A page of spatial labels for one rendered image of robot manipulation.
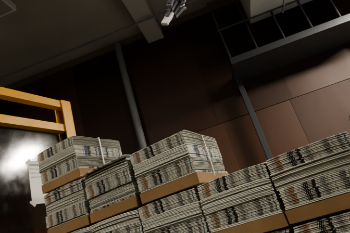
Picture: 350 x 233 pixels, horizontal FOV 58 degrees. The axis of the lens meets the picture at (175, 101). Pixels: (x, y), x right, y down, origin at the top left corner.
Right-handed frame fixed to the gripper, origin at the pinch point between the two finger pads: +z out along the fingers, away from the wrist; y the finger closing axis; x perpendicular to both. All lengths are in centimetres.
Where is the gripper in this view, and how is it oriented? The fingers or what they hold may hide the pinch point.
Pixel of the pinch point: (167, 18)
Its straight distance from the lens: 140.3
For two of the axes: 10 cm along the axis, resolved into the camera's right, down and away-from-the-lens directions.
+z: -3.9, 8.2, -4.2
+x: -8.5, -1.4, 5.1
